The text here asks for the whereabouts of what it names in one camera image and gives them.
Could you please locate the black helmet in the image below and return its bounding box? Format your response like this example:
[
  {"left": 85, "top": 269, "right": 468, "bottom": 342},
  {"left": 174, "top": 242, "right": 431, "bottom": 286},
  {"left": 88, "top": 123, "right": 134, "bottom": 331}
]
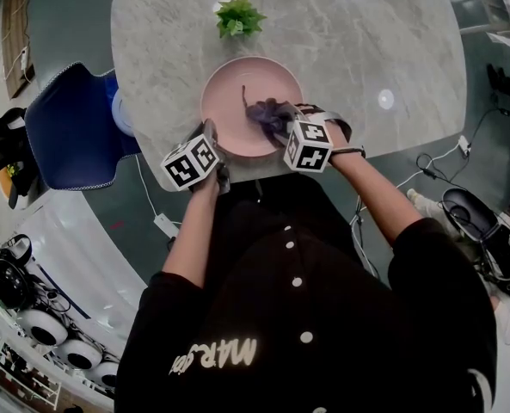
[{"left": 0, "top": 260, "right": 23, "bottom": 309}]

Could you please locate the long black cable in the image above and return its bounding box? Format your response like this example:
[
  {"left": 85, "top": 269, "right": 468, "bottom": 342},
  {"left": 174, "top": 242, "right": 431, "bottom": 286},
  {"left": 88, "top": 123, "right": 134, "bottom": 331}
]
[{"left": 415, "top": 108, "right": 510, "bottom": 184}]

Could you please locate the white curved counter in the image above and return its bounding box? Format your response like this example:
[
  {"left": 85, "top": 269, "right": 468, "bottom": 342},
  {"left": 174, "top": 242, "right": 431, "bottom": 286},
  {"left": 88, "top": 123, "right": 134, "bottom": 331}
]
[{"left": 15, "top": 189, "right": 152, "bottom": 352}]

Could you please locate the blue upholstered chair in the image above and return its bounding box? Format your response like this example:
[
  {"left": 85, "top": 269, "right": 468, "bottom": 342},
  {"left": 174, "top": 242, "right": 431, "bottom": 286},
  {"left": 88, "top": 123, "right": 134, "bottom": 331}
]
[{"left": 24, "top": 61, "right": 142, "bottom": 192}]

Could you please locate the wooden board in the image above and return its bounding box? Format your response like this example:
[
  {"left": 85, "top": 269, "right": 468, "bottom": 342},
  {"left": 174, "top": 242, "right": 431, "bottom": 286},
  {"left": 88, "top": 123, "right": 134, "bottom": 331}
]
[{"left": 0, "top": 0, "right": 36, "bottom": 99}]

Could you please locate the person's left forearm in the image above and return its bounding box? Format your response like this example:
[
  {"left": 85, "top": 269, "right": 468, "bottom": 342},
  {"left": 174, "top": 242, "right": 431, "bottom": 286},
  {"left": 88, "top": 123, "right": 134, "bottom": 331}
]
[{"left": 162, "top": 178, "right": 221, "bottom": 290}]

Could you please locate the pale blue round dish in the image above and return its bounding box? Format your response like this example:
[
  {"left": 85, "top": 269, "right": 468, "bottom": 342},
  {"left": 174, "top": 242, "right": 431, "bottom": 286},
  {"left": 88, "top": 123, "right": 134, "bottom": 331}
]
[{"left": 112, "top": 89, "right": 136, "bottom": 139}]

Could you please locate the big pink plate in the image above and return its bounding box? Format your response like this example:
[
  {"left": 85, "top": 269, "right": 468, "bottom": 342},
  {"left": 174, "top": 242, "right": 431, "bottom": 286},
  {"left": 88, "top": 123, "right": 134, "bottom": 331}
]
[{"left": 200, "top": 56, "right": 305, "bottom": 158}]

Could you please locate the small potted green plant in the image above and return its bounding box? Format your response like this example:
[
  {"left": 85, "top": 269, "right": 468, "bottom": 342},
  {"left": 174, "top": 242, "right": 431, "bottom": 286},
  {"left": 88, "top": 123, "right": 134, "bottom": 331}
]
[{"left": 214, "top": 0, "right": 267, "bottom": 39}]

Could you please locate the thin white cable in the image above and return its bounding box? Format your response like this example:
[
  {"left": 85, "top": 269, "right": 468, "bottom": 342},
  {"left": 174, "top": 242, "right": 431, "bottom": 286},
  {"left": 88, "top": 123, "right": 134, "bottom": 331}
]
[{"left": 348, "top": 194, "right": 383, "bottom": 277}]

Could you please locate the black wrist band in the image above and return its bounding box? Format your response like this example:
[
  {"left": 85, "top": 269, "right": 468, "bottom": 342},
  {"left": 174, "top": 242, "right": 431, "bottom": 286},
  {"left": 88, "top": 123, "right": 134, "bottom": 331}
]
[{"left": 328, "top": 145, "right": 367, "bottom": 159}]

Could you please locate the dark blue cloth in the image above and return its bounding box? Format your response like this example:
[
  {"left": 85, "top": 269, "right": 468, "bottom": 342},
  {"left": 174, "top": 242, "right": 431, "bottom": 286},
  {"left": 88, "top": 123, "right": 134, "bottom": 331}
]
[{"left": 240, "top": 84, "right": 297, "bottom": 139}]

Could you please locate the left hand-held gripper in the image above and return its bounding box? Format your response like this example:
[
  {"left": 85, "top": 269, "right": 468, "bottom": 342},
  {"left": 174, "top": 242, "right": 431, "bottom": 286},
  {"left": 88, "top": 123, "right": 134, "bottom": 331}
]
[{"left": 159, "top": 117, "right": 233, "bottom": 196}]

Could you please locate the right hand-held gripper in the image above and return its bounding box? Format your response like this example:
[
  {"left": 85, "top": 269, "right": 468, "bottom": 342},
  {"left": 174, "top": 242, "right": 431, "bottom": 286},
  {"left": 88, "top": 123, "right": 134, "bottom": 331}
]
[{"left": 264, "top": 102, "right": 353, "bottom": 175}]

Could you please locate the black and white headset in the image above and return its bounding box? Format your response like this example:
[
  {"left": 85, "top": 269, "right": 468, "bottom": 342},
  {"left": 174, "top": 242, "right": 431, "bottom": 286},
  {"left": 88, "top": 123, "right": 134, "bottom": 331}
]
[{"left": 0, "top": 233, "right": 34, "bottom": 270}]

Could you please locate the white round headset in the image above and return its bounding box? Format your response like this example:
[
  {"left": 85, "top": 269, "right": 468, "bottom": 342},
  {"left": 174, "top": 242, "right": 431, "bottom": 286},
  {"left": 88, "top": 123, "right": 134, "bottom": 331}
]
[
  {"left": 17, "top": 310, "right": 69, "bottom": 347},
  {"left": 58, "top": 338, "right": 104, "bottom": 372},
  {"left": 89, "top": 361, "right": 120, "bottom": 389}
]

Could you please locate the person's right forearm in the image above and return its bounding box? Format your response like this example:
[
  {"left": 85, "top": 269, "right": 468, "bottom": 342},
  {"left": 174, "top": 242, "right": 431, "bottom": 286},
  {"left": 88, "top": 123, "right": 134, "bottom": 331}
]
[{"left": 329, "top": 120, "right": 426, "bottom": 247}]

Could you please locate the person's black shirt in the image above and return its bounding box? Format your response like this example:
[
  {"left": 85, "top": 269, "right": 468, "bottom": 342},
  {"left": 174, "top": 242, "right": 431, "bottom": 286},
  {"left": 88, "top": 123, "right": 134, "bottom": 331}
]
[{"left": 114, "top": 174, "right": 499, "bottom": 413}]

